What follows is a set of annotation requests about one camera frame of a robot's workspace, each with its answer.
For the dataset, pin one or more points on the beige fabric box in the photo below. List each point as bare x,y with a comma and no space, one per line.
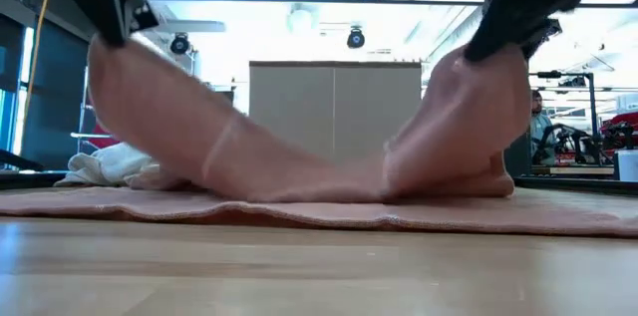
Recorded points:
334,106

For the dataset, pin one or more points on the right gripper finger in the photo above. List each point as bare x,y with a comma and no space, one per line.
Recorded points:
513,27
545,34

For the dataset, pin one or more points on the background robot station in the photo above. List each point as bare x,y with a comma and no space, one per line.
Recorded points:
573,141

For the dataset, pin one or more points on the black ceiling camera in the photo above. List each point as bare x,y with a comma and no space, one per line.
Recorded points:
179,44
355,38

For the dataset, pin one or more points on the metal shelf rack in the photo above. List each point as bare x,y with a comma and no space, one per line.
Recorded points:
82,135

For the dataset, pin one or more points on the red background cart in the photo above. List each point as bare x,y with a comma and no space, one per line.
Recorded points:
620,124

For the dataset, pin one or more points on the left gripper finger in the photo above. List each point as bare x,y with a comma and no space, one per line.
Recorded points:
107,17
139,12

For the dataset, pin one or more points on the plain white towel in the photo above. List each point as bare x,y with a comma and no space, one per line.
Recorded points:
114,164

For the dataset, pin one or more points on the white round ceiling fixture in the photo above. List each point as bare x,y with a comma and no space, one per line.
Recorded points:
301,19

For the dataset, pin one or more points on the red storage bin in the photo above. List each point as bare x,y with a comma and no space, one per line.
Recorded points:
102,140

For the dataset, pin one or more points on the pink terracotta towel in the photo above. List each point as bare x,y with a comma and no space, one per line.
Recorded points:
299,181

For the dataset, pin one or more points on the person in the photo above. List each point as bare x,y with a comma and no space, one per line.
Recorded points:
541,126

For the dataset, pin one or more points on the black partition panel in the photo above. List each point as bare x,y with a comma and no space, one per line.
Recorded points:
517,156

